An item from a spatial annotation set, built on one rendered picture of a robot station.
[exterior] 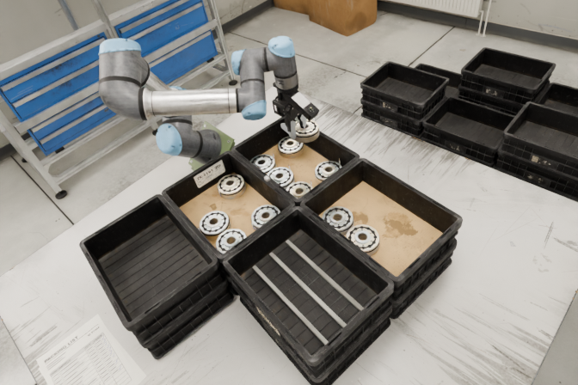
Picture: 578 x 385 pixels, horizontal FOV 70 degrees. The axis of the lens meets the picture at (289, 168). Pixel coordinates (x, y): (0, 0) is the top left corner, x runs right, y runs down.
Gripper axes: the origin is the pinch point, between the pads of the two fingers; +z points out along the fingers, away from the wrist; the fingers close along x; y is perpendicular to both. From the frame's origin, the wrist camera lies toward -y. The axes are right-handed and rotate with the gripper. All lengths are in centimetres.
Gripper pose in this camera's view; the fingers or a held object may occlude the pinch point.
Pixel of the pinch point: (298, 134)
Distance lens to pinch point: 146.1
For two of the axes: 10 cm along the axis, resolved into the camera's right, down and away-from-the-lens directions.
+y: -7.3, -4.0, 5.5
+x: -6.7, 5.8, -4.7
